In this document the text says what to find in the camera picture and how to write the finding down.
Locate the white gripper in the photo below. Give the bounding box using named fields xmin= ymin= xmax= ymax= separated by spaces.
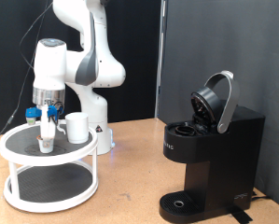
xmin=40 ymin=104 xmax=58 ymax=148

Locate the coffee pod grey lid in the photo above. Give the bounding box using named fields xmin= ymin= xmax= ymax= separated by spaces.
xmin=36 ymin=135 xmax=55 ymax=154

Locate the white mug with handle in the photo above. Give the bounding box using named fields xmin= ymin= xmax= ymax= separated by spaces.
xmin=55 ymin=111 xmax=91 ymax=145

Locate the black Keurig coffee machine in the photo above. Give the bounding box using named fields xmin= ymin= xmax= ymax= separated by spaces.
xmin=158 ymin=70 xmax=266 ymax=224

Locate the white two-tier turntable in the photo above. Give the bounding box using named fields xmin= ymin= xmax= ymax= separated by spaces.
xmin=0 ymin=119 xmax=100 ymax=214

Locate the black backdrop curtain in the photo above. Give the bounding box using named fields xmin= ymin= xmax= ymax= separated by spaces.
xmin=0 ymin=0 xmax=161 ymax=135

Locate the grey metal pole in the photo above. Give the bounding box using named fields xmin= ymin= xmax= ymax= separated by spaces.
xmin=154 ymin=0 xmax=169 ymax=119

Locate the grey backdrop panel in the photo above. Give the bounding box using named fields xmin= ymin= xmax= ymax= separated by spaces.
xmin=159 ymin=0 xmax=279 ymax=211

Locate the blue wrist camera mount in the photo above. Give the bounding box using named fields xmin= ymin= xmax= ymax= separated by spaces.
xmin=24 ymin=105 xmax=65 ymax=126

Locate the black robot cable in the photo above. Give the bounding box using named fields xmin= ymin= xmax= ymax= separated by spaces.
xmin=0 ymin=0 xmax=53 ymax=148

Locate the black power cord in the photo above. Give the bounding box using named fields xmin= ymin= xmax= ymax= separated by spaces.
xmin=250 ymin=189 xmax=272 ymax=201

